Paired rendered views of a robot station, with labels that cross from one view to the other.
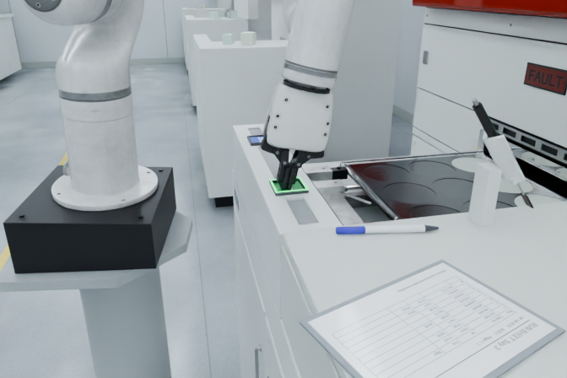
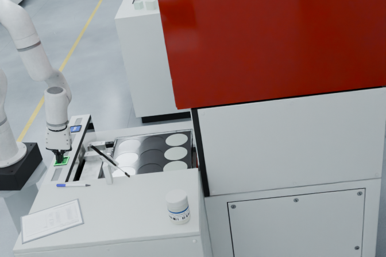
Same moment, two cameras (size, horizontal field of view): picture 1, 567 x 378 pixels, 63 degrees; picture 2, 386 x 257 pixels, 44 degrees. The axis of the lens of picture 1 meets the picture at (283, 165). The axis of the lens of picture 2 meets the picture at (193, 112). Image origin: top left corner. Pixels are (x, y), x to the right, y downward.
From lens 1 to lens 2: 1.48 m
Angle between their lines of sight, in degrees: 17
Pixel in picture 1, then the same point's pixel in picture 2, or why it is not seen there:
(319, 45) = (51, 117)
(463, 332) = (57, 222)
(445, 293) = (65, 210)
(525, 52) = not seen: hidden behind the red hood
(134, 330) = (24, 212)
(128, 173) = (10, 151)
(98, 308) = (8, 203)
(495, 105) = not seen: hidden behind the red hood
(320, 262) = (42, 197)
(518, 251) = (106, 195)
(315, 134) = (62, 144)
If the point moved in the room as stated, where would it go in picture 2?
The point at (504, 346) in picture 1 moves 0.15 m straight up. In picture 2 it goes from (62, 226) to (50, 191)
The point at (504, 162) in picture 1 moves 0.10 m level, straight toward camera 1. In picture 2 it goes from (108, 163) to (87, 178)
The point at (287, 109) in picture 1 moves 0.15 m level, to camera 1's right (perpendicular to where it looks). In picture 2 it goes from (49, 136) to (83, 136)
